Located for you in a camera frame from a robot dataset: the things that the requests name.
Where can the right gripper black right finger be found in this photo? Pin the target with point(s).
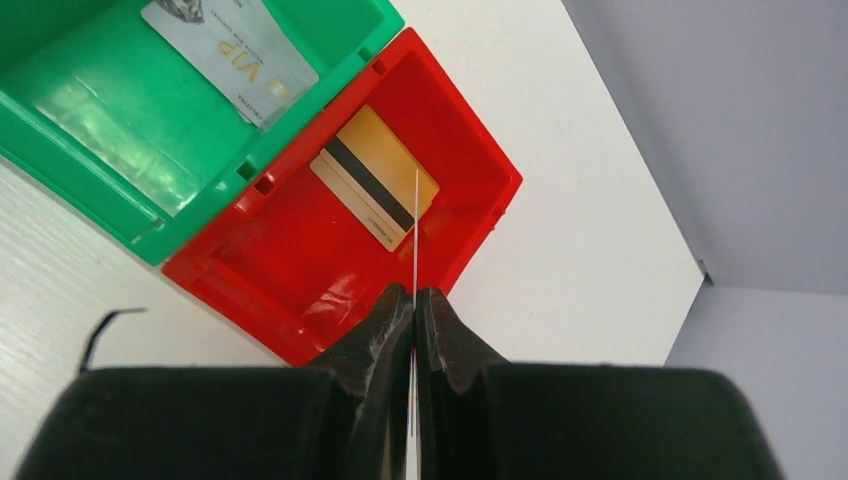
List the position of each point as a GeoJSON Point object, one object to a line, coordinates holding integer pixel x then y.
{"type": "Point", "coordinates": [485, 417]}

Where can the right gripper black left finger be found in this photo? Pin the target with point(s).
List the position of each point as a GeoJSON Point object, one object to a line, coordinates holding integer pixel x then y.
{"type": "Point", "coordinates": [343, 415]}

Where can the silver credit card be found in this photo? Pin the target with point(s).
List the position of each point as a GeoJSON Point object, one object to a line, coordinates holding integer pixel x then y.
{"type": "Point", "coordinates": [241, 50]}

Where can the gold credit card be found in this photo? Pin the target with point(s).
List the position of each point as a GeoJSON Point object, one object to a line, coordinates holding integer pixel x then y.
{"type": "Point", "coordinates": [372, 173]}

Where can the right red plastic bin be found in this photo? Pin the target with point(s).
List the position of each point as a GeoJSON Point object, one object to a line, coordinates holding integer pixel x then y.
{"type": "Point", "coordinates": [291, 266]}

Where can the green plastic bin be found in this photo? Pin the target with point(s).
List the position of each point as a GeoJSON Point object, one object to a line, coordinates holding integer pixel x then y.
{"type": "Point", "coordinates": [100, 109]}

